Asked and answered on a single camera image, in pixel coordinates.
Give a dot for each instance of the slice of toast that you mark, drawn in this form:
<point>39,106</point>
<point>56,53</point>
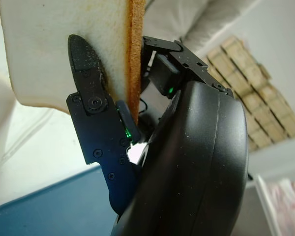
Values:
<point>51,49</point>

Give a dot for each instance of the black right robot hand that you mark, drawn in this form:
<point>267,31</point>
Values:
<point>186,159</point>

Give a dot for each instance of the stack of cardboard boxes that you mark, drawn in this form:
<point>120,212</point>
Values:
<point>260,98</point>

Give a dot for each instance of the clear plastic bag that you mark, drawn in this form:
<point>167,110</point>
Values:
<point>285,201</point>

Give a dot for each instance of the blue plastic tray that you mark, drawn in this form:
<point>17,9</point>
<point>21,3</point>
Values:
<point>39,209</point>

